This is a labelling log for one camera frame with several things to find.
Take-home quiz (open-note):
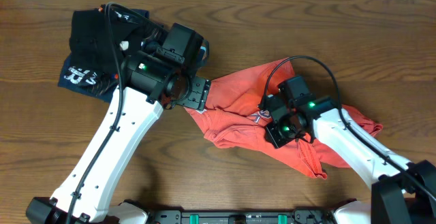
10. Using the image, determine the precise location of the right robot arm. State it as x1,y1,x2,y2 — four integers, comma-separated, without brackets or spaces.
259,76,435,223

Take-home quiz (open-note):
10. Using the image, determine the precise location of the red t-shirt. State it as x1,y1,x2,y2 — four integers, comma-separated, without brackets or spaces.
185,58,384,180

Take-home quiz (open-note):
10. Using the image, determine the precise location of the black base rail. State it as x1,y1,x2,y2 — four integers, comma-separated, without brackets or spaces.
112,199,341,224

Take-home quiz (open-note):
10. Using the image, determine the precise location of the black folded garment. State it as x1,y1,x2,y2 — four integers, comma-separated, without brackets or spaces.
69,9,149,76

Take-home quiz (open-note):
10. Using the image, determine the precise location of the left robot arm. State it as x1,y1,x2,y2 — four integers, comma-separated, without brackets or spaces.
26,24,211,223

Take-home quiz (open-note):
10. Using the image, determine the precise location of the navy printed folded shirt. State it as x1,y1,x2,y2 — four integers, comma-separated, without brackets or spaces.
58,7,168,102

